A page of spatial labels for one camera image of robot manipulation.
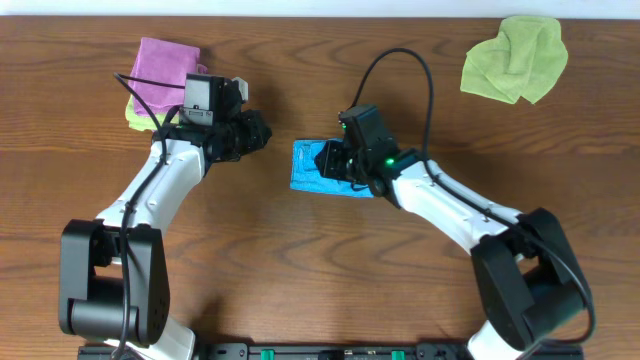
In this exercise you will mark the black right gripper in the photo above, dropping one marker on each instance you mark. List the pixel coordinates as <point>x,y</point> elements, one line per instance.
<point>329,160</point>

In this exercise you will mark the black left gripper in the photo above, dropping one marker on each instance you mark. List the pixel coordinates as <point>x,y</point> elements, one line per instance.
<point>255,133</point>

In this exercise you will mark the blue microfiber cloth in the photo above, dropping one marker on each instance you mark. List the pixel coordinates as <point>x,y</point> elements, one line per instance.
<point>306,177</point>

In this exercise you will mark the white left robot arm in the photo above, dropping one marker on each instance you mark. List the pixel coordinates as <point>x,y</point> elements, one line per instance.
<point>113,278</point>

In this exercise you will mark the folded purple cloth bottom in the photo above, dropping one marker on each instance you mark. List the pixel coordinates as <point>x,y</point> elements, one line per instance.
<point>201,69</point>

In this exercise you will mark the folded purple cloth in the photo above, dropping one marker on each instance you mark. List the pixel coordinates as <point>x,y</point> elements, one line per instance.
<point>166,63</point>
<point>201,69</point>

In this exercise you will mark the folded green cloth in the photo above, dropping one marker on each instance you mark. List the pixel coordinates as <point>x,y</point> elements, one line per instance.
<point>138,122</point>

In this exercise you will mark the folded purple cloth top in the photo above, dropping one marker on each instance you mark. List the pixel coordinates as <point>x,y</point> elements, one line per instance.
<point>166,63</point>

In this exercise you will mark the crumpled green microfiber cloth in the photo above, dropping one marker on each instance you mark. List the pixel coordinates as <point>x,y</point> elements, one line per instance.
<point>524,60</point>

